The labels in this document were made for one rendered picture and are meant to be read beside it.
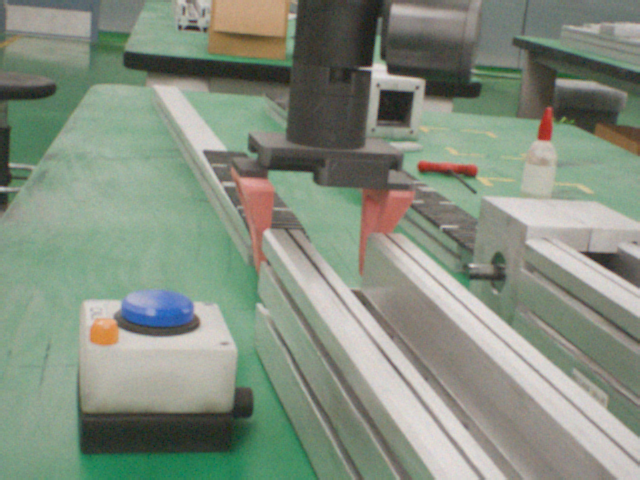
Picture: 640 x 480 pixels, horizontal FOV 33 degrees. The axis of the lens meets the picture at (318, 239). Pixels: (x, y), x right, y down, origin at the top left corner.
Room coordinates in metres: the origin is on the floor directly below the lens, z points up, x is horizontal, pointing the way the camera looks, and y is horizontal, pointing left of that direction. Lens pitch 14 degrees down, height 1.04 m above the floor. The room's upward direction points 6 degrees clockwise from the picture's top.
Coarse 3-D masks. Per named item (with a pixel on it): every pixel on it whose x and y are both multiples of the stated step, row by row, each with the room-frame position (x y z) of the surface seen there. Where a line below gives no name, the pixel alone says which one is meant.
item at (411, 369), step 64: (320, 256) 0.65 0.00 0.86; (384, 256) 0.68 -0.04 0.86; (256, 320) 0.70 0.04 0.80; (320, 320) 0.54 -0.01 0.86; (384, 320) 0.62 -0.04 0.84; (448, 320) 0.57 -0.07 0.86; (320, 384) 0.53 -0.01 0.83; (384, 384) 0.45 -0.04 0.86; (448, 384) 0.55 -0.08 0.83; (512, 384) 0.48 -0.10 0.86; (576, 384) 0.47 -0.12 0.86; (320, 448) 0.52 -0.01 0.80; (384, 448) 0.43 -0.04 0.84; (448, 448) 0.39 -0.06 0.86; (512, 448) 0.47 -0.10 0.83; (576, 448) 0.42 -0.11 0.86
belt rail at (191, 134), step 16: (160, 96) 1.71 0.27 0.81; (176, 96) 1.72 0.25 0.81; (160, 112) 1.69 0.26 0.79; (176, 112) 1.55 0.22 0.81; (192, 112) 1.57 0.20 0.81; (176, 128) 1.47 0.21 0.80; (192, 128) 1.43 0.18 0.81; (208, 128) 1.44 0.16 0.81; (176, 144) 1.46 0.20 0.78; (192, 144) 1.31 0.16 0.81; (208, 144) 1.32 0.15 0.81; (192, 160) 1.30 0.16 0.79; (208, 176) 1.16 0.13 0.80; (208, 192) 1.15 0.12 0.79; (224, 192) 1.06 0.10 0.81; (224, 208) 1.07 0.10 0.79; (224, 224) 1.04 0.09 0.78; (240, 224) 0.95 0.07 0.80; (240, 240) 0.95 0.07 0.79
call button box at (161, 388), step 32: (192, 320) 0.57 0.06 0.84; (224, 320) 0.59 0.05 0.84; (96, 352) 0.52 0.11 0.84; (128, 352) 0.53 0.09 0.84; (160, 352) 0.53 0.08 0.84; (192, 352) 0.54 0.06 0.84; (224, 352) 0.54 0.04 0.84; (96, 384) 0.52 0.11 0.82; (128, 384) 0.53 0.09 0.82; (160, 384) 0.53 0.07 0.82; (192, 384) 0.54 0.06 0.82; (224, 384) 0.54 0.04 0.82; (96, 416) 0.53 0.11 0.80; (128, 416) 0.53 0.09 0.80; (160, 416) 0.53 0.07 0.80; (192, 416) 0.54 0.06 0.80; (224, 416) 0.54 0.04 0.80; (96, 448) 0.52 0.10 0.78; (128, 448) 0.53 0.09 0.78; (160, 448) 0.53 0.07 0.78; (192, 448) 0.54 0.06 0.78; (224, 448) 0.54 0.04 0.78
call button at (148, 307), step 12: (132, 300) 0.56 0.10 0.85; (144, 300) 0.56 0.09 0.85; (156, 300) 0.57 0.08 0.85; (168, 300) 0.57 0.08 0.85; (180, 300) 0.57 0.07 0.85; (132, 312) 0.55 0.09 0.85; (144, 312) 0.55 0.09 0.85; (156, 312) 0.55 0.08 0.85; (168, 312) 0.55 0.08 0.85; (180, 312) 0.56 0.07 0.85; (192, 312) 0.57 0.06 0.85; (144, 324) 0.55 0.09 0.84; (156, 324) 0.55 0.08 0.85; (168, 324) 0.55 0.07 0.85; (180, 324) 0.56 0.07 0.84
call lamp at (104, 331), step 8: (96, 320) 0.53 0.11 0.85; (104, 320) 0.53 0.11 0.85; (112, 320) 0.53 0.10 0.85; (96, 328) 0.53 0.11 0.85; (104, 328) 0.53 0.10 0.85; (112, 328) 0.53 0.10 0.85; (96, 336) 0.53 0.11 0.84; (104, 336) 0.53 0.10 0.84; (112, 336) 0.53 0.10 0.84; (96, 344) 0.53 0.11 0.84; (104, 344) 0.53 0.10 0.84; (112, 344) 0.53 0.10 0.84
